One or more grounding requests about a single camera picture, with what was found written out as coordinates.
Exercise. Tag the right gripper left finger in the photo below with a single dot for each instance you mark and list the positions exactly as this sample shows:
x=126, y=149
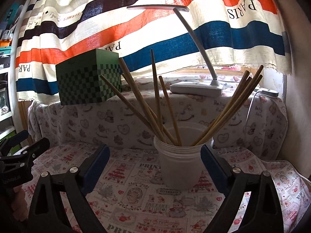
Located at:
x=47, y=213

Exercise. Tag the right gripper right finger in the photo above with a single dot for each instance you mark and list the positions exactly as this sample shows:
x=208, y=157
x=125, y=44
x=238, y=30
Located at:
x=263, y=212

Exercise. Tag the white plastic cup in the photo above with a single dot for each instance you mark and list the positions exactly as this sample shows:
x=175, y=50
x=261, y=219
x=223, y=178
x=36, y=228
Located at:
x=181, y=167

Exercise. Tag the person's left hand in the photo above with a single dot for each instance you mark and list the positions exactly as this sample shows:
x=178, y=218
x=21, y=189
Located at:
x=19, y=205

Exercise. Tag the printed patterned tablecloth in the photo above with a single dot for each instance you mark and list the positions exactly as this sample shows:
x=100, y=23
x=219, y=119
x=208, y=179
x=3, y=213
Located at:
x=130, y=195

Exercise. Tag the phone on charger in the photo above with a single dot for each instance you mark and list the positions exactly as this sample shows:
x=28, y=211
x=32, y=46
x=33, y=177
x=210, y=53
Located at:
x=268, y=92

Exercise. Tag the striped Paris curtain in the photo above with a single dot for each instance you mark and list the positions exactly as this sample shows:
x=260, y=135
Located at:
x=233, y=32

